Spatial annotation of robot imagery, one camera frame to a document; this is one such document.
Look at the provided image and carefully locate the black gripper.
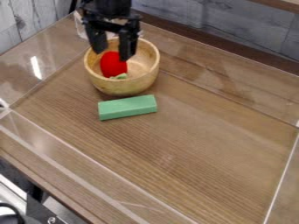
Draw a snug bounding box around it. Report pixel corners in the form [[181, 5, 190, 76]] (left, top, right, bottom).
[[79, 0, 142, 61]]

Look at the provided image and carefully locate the red strawberry toy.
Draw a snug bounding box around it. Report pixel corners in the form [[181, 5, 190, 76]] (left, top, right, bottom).
[[99, 51, 127, 79]]

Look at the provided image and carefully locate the wooden bowl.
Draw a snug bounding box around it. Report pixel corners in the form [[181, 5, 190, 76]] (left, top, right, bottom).
[[83, 38, 161, 96]]

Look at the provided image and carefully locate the green rectangular block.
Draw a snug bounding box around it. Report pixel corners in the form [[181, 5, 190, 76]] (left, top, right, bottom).
[[98, 94, 158, 121]]

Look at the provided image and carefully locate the clear acrylic corner bracket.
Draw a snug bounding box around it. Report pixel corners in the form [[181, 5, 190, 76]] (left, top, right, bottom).
[[74, 10, 118, 40]]

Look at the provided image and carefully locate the black metal table bracket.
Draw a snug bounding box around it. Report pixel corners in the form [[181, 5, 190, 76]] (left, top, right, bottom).
[[26, 195, 70, 224]]

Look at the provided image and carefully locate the black cable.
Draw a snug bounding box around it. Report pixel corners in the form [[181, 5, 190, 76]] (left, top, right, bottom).
[[0, 202, 27, 224]]

